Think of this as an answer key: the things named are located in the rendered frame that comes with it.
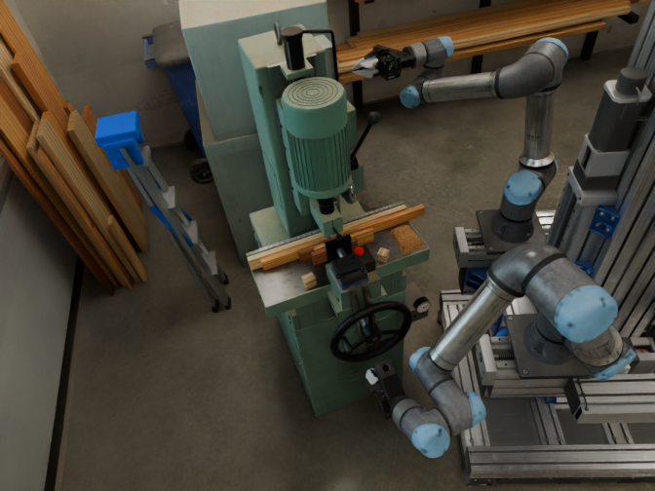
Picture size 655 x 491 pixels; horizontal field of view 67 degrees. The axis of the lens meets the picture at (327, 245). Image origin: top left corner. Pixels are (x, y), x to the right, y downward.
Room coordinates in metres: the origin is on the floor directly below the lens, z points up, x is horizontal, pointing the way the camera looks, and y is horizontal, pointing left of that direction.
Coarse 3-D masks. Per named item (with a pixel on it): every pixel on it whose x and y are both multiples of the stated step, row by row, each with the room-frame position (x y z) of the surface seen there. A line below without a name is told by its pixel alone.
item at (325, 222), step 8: (312, 200) 1.28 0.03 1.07; (312, 208) 1.26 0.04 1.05; (336, 208) 1.22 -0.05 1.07; (320, 216) 1.19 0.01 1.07; (328, 216) 1.19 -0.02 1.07; (336, 216) 1.18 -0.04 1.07; (320, 224) 1.19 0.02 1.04; (328, 224) 1.16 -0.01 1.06; (336, 224) 1.17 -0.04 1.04; (328, 232) 1.16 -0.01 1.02
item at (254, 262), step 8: (392, 208) 1.31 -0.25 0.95; (400, 208) 1.31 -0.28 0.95; (368, 216) 1.29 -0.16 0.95; (376, 216) 1.28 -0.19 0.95; (384, 216) 1.28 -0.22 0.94; (344, 224) 1.26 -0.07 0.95; (352, 224) 1.26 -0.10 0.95; (360, 224) 1.26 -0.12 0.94; (304, 240) 1.21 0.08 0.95; (312, 240) 1.21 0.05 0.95; (272, 248) 1.19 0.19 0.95; (280, 248) 1.18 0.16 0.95; (288, 248) 1.18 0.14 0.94; (256, 256) 1.16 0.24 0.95; (264, 256) 1.16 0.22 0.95; (256, 264) 1.15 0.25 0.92
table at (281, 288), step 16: (400, 224) 1.28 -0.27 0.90; (384, 240) 1.21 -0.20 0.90; (400, 256) 1.12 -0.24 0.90; (416, 256) 1.13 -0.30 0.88; (256, 272) 1.13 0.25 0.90; (272, 272) 1.13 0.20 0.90; (288, 272) 1.12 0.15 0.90; (304, 272) 1.11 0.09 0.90; (320, 272) 1.10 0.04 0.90; (384, 272) 1.09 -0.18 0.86; (272, 288) 1.05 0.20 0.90; (288, 288) 1.04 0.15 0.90; (304, 288) 1.04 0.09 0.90; (320, 288) 1.03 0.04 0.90; (272, 304) 0.99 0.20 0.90; (288, 304) 1.00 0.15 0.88; (304, 304) 1.01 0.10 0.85; (336, 304) 0.98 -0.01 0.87
